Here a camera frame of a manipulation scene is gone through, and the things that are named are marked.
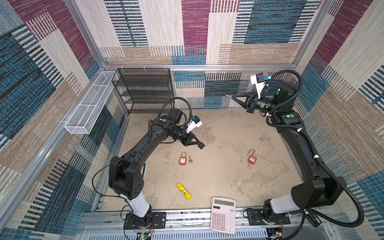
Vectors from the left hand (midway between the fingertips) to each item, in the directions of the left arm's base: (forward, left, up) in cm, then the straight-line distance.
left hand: (198, 139), depth 78 cm
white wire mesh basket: (+15, +69, -3) cm, 71 cm away
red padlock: (-2, -34, -19) cm, 39 cm away
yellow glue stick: (-19, +8, -20) cm, 29 cm away
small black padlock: (-2, -2, -3) cm, 4 cm away
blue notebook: (-8, +32, -20) cm, 38 cm away
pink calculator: (-31, -12, -19) cm, 38 cm away
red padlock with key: (-2, +9, -19) cm, 22 cm away
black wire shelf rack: (+45, +36, -3) cm, 58 cm away
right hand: (+5, -15, +22) cm, 27 cm away
